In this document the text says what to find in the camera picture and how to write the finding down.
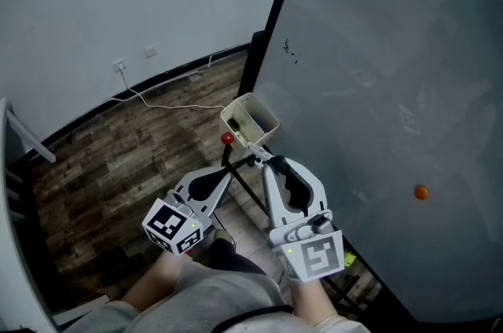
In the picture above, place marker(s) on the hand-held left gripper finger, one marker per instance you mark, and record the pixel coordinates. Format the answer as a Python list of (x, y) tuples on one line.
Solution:
[(216, 198), (184, 184)]

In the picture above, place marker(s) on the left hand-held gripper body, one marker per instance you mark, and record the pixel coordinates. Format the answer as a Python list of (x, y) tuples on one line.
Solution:
[(165, 223)]

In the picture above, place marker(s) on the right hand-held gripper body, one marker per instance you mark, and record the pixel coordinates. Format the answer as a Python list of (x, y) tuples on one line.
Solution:
[(318, 253)]

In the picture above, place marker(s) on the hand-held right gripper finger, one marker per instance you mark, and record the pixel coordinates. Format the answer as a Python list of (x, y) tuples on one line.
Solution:
[(273, 198), (316, 194)]

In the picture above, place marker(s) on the person's left forearm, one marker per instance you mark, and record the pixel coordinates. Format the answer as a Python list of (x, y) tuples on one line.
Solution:
[(157, 280)]

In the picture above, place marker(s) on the person's right forearm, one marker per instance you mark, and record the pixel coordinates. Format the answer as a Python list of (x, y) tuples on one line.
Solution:
[(310, 300)]

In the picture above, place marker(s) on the blue object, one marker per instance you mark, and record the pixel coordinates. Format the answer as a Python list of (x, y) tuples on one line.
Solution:
[(261, 121)]

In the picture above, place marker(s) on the large black-framed whiteboard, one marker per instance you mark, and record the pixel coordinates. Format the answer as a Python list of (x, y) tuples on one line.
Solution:
[(393, 48)]

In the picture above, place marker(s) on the white plastic hook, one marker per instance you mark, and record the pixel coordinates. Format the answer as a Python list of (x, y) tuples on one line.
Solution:
[(257, 162)]

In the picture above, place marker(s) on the person's beige shoe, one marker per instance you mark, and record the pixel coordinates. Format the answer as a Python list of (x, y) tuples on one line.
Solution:
[(223, 236)]

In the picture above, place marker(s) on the red round knob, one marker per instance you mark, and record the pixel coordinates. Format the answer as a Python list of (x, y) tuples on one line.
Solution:
[(227, 138)]

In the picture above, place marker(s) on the white plastic holder bin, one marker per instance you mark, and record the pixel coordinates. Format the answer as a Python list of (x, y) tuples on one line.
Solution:
[(265, 137)]

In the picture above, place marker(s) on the person's black trouser leg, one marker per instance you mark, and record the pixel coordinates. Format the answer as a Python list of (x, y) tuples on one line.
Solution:
[(232, 258)]

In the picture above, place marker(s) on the black round cap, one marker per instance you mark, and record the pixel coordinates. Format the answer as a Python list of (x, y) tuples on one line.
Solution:
[(233, 124)]

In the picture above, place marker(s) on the person's grey shirt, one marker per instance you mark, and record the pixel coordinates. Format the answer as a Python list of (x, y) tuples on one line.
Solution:
[(220, 296)]

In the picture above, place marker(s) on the orange round magnet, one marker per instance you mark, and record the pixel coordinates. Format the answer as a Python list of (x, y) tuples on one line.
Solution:
[(421, 192)]

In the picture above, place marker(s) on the white desk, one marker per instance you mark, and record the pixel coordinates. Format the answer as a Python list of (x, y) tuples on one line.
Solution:
[(15, 264)]

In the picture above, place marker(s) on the white wall socket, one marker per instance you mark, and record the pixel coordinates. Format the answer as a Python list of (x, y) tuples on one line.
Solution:
[(120, 64)]

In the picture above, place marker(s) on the white wall switch plate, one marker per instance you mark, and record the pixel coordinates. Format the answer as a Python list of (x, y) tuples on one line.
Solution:
[(150, 51)]

